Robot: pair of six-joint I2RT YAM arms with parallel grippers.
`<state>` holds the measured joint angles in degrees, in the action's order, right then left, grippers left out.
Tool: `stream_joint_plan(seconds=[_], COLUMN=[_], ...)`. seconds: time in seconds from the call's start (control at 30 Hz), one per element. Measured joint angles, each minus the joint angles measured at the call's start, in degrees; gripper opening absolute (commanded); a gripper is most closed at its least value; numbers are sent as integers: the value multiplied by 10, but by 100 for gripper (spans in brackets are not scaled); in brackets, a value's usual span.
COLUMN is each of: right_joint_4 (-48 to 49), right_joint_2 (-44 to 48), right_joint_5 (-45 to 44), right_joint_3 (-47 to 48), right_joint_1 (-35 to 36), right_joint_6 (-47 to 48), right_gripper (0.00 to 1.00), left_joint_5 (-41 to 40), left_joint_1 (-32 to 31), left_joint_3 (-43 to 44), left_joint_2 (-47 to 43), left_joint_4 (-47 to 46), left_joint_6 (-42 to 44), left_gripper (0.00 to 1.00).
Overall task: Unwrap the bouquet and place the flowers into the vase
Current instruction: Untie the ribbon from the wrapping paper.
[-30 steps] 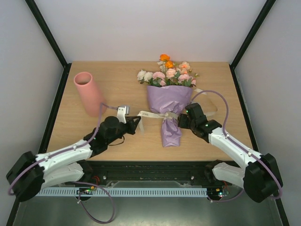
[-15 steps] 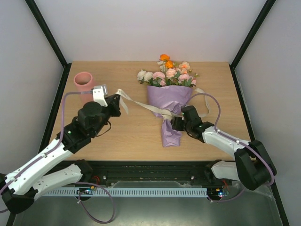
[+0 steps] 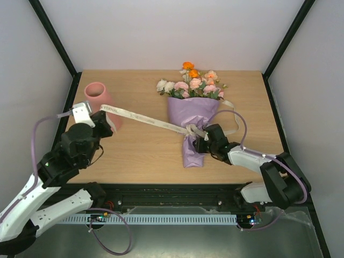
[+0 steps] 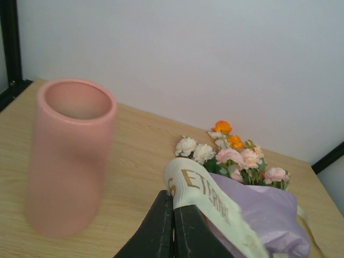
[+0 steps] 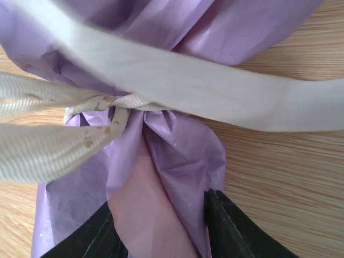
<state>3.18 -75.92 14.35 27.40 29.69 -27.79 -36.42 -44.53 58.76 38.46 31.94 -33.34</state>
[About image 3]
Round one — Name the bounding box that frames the cream ribbon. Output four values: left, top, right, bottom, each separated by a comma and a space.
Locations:
100, 100, 240, 140

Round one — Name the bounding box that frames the pink cylindrical vase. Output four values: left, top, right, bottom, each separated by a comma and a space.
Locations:
84, 82, 123, 132

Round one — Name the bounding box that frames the purple flower bouquet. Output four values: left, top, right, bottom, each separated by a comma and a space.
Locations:
156, 61, 227, 168

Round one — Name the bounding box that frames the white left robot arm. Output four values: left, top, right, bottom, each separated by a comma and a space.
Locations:
1, 111, 113, 255

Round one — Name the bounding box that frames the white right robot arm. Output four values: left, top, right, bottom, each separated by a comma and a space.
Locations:
193, 124, 311, 211

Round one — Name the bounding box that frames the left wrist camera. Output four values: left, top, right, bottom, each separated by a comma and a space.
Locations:
72, 101, 95, 128

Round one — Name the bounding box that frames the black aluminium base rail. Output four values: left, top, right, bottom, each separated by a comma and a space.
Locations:
61, 183, 312, 213

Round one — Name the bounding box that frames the white slotted cable duct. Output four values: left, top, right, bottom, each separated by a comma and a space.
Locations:
59, 214, 237, 225

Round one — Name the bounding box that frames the left black frame post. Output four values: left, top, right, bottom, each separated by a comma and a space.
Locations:
28, 0, 81, 78

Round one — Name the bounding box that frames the black frame post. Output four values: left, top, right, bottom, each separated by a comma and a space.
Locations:
264, 0, 317, 78
28, 0, 81, 78

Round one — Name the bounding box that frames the right black frame post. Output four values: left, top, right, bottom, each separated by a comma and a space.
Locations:
264, 0, 317, 78

